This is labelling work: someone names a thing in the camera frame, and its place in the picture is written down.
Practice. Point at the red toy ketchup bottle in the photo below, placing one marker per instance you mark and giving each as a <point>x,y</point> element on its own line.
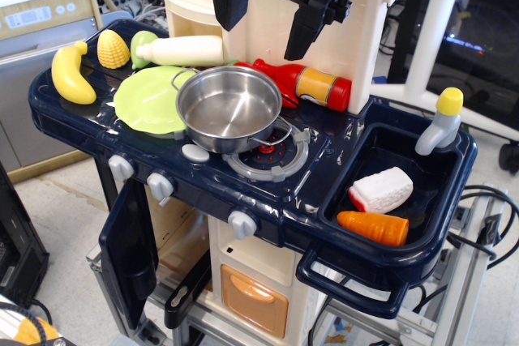
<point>298,82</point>

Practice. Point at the dark blue oven door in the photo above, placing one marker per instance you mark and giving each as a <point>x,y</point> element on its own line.
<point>129,257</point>

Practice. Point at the yellow toy banana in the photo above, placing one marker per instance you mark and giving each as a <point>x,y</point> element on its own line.
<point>66,75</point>

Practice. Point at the grey stove knob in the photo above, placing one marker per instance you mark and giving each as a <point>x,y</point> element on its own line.
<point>161,188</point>
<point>242,224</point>
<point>120,168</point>

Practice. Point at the white toy bottle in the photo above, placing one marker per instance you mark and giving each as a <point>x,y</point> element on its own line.
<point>183,51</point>

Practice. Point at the green toy pear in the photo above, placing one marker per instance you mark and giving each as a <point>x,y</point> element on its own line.
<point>142,37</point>

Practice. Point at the orange toy drawer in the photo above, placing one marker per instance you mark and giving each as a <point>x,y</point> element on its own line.
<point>259,305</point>

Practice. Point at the grey oval stove button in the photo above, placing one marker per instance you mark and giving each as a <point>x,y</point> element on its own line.
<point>195,153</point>

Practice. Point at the stainless steel pot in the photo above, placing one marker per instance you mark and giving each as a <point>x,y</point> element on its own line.
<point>229,109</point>

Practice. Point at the grey left stove knob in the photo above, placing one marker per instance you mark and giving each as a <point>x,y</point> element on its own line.
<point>120,168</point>

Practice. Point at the grey right stove knob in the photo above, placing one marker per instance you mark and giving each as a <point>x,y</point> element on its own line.
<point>242,224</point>

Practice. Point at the black box on floor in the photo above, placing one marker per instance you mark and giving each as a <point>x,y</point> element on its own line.
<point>24,259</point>

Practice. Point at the white stand frame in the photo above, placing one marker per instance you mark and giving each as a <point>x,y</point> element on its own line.
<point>468,44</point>

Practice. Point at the grey yellow toy faucet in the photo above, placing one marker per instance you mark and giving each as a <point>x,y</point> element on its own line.
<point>445,124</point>

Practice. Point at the wooden appliance cabinet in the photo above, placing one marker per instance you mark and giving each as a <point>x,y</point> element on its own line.
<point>31,32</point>

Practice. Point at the white toy meat piece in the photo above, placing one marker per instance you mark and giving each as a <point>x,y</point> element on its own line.
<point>381,192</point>

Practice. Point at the green toy lettuce leaf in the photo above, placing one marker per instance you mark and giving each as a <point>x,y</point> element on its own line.
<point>146,101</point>

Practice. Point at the dark blue toy kitchen counter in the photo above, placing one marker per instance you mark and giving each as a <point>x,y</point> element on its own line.
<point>358,272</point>

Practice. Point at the yellow toy corn cob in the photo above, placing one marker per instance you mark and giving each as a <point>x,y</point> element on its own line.
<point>112,50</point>

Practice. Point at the grey toy stove burner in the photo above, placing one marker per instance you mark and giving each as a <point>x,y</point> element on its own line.
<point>281,156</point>

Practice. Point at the orange toy carrot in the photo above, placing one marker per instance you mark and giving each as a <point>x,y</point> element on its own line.
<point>384,229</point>

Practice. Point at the cream toy kitchen tower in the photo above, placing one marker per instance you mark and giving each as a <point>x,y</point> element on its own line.
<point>365,30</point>

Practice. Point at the grey middle stove knob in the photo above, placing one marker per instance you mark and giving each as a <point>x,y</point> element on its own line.
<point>161,188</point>

